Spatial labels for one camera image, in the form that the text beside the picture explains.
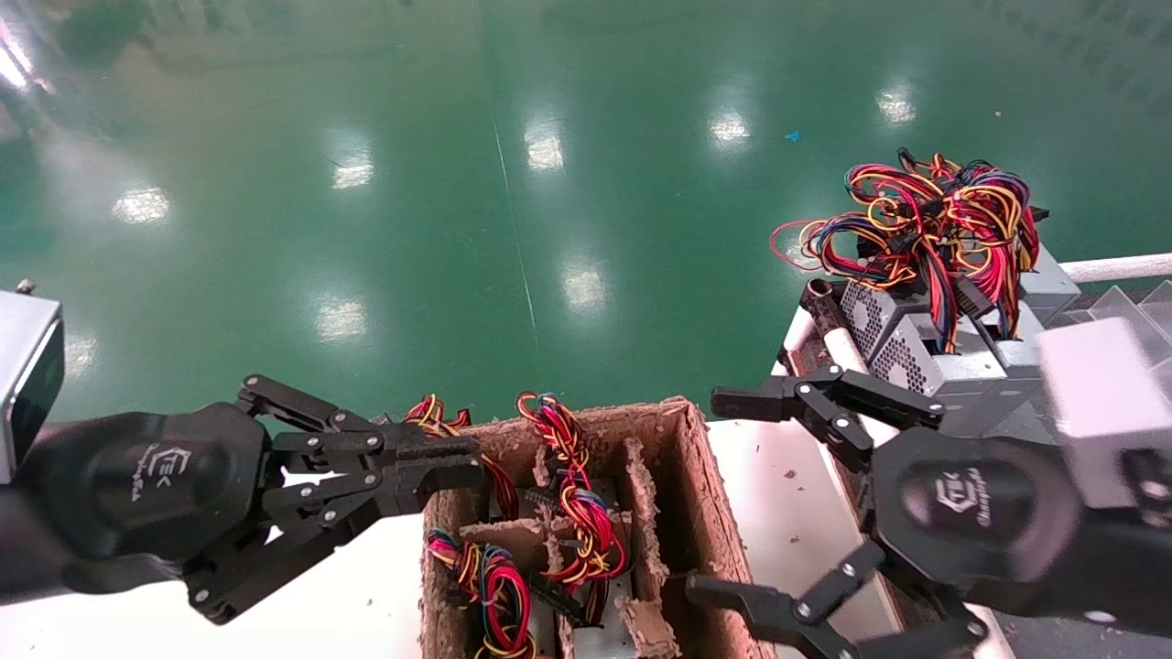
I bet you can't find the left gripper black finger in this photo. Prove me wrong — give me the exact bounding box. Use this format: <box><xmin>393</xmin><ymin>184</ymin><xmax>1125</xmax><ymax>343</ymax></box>
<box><xmin>236</xmin><ymin>373</ymin><xmax>484</xmax><ymax>475</ymax></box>

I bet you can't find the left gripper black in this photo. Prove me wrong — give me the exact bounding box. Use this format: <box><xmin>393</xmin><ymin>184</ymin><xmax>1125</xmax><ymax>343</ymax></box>
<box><xmin>14</xmin><ymin>403</ymin><xmax>487</xmax><ymax>625</ymax></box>

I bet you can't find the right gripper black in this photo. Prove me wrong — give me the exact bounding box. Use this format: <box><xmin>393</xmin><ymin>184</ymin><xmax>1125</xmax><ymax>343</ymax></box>
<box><xmin>685</xmin><ymin>363</ymin><xmax>1101</xmax><ymax>659</ymax></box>

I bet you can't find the red yellow power supply wire bundle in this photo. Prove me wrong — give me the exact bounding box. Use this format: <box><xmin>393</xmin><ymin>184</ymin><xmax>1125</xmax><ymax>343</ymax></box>
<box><xmin>515</xmin><ymin>391</ymin><xmax>631</xmax><ymax>598</ymax></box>

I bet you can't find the brown cardboard box with dividers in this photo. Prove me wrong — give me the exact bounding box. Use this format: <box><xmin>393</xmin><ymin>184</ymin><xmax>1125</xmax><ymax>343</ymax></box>
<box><xmin>419</xmin><ymin>395</ymin><xmax>781</xmax><ymax>659</ymax></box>

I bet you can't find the grey mesh power supply unit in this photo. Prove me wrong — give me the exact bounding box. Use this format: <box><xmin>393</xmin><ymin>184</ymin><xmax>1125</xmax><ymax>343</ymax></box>
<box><xmin>838</xmin><ymin>277</ymin><xmax>918</xmax><ymax>367</ymax></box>
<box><xmin>870</xmin><ymin>309</ymin><xmax>1047</xmax><ymax>437</ymax></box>

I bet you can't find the brown cardboard tube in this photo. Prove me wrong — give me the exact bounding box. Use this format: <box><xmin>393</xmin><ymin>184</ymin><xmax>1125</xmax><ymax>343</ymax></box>
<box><xmin>803</xmin><ymin>277</ymin><xmax>854</xmax><ymax>341</ymax></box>

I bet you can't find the clear plastic divider tray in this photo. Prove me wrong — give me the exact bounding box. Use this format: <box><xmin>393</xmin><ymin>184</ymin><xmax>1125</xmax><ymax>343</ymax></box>
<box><xmin>1083</xmin><ymin>278</ymin><xmax>1172</xmax><ymax>369</ymax></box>

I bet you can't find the multicolour power supply wire bundle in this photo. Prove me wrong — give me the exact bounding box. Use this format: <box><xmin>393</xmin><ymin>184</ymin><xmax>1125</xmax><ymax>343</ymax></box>
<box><xmin>424</xmin><ymin>526</ymin><xmax>539</xmax><ymax>659</ymax></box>
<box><xmin>401</xmin><ymin>394</ymin><xmax>521</xmax><ymax>523</ymax></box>

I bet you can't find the tangled multicolour wire pile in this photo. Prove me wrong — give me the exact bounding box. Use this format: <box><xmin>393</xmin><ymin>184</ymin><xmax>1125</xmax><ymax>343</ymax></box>
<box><xmin>769</xmin><ymin>148</ymin><xmax>1050</xmax><ymax>354</ymax></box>

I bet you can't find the right wrist grey camera box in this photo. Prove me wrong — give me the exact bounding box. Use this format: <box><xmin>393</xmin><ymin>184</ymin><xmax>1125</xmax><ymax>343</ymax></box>
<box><xmin>1037</xmin><ymin>318</ymin><xmax>1172</xmax><ymax>515</ymax></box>

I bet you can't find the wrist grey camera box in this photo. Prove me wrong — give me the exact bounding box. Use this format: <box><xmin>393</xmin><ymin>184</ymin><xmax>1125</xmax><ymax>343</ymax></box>
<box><xmin>0</xmin><ymin>280</ymin><xmax>66</xmax><ymax>486</ymax></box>
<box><xmin>1037</xmin><ymin>318</ymin><xmax>1172</xmax><ymax>515</ymax></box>

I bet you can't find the left wrist grey camera box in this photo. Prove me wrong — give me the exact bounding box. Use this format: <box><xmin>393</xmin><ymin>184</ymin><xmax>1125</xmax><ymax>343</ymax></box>
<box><xmin>0</xmin><ymin>280</ymin><xmax>66</xmax><ymax>486</ymax></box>

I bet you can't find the white rail pipe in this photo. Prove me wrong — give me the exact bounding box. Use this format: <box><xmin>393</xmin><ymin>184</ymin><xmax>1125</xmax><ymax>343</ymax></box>
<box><xmin>1059</xmin><ymin>253</ymin><xmax>1172</xmax><ymax>286</ymax></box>

